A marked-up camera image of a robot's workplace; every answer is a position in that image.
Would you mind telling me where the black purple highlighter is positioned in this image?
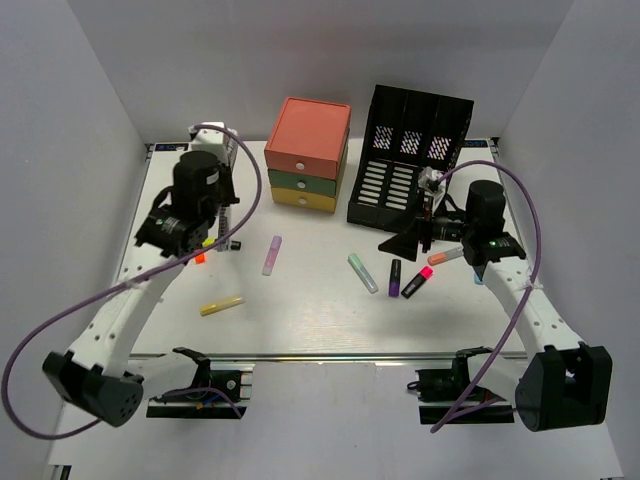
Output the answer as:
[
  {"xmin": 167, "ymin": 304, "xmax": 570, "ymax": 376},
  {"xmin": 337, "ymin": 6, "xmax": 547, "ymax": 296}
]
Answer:
[{"xmin": 388, "ymin": 259, "xmax": 402, "ymax": 298}]

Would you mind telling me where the pastel green highlighter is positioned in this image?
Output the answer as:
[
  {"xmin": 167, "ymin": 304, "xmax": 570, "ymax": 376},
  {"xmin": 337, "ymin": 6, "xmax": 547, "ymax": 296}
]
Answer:
[{"xmin": 347, "ymin": 253, "xmax": 378, "ymax": 294}]

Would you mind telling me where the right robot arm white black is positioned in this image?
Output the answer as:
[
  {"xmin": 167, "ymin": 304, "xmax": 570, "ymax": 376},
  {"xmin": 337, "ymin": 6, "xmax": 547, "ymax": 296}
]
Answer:
[{"xmin": 419, "ymin": 180, "xmax": 613, "ymax": 432}]

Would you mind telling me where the pastel yellow highlighter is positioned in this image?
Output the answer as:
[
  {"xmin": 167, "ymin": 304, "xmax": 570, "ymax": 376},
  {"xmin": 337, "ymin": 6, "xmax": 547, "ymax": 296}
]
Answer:
[{"xmin": 199, "ymin": 295, "xmax": 245, "ymax": 317}]

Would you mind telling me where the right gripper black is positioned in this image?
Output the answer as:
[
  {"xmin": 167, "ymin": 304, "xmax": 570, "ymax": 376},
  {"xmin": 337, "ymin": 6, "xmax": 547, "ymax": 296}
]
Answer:
[{"xmin": 378, "ymin": 187, "xmax": 477, "ymax": 261}]

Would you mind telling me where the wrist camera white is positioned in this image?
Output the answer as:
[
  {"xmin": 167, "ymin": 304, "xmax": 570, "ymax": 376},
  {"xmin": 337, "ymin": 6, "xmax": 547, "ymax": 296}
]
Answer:
[
  {"xmin": 188, "ymin": 122, "xmax": 238, "ymax": 168},
  {"xmin": 418, "ymin": 167, "xmax": 447, "ymax": 212}
]

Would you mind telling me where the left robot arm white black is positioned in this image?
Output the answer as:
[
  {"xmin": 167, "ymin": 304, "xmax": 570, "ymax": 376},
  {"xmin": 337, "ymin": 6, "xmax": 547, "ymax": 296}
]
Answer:
[{"xmin": 43, "ymin": 150, "xmax": 239, "ymax": 427}]

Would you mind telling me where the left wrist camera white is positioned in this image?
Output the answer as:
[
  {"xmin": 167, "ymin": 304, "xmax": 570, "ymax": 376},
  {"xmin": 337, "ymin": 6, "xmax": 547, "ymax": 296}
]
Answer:
[{"xmin": 188, "ymin": 122, "xmax": 238, "ymax": 168}]

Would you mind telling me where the pastel purple highlighter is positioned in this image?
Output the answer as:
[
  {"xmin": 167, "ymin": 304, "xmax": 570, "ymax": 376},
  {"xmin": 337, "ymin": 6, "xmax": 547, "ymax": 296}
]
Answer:
[{"xmin": 262, "ymin": 235, "xmax": 282, "ymax": 276}]

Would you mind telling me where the black yellow highlighter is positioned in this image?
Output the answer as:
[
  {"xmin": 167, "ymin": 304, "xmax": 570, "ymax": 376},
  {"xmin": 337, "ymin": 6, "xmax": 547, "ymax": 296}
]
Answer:
[{"xmin": 202, "ymin": 238, "xmax": 242, "ymax": 252}]

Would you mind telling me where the black file organizer rack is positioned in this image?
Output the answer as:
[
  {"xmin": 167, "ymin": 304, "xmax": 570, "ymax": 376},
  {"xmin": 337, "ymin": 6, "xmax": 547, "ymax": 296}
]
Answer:
[{"xmin": 347, "ymin": 85, "xmax": 474, "ymax": 233}]

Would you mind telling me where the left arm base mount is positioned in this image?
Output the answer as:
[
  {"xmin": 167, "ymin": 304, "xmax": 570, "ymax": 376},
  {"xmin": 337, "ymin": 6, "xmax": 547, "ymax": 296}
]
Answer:
[{"xmin": 146, "ymin": 347, "xmax": 253, "ymax": 420}]

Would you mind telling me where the green drawer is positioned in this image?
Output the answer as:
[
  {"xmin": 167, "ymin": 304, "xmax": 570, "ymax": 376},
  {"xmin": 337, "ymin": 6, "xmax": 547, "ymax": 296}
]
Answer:
[{"xmin": 268, "ymin": 149, "xmax": 348, "ymax": 198}]

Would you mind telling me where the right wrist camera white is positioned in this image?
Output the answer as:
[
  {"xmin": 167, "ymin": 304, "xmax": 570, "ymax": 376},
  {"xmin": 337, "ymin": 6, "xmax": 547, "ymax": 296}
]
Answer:
[{"xmin": 418, "ymin": 167, "xmax": 447, "ymax": 212}]

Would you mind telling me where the pastel orange highlighter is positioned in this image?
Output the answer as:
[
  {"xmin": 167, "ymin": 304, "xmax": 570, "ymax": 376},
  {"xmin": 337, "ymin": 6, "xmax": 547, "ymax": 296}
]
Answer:
[{"xmin": 427, "ymin": 246, "xmax": 463, "ymax": 266}]

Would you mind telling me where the orange top drawer box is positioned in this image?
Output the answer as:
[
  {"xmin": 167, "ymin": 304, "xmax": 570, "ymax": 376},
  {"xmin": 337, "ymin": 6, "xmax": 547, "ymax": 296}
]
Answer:
[{"xmin": 264, "ymin": 97, "xmax": 351, "ymax": 180}]

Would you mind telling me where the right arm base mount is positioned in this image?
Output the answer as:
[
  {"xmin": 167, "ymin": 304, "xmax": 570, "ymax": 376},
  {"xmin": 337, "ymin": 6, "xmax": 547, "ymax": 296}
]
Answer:
[{"xmin": 406, "ymin": 347, "xmax": 515, "ymax": 426}]

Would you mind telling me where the black pink highlighter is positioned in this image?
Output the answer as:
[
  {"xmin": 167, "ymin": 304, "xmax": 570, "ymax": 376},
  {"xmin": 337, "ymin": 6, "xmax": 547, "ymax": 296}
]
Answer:
[{"xmin": 401, "ymin": 266, "xmax": 433, "ymax": 299}]

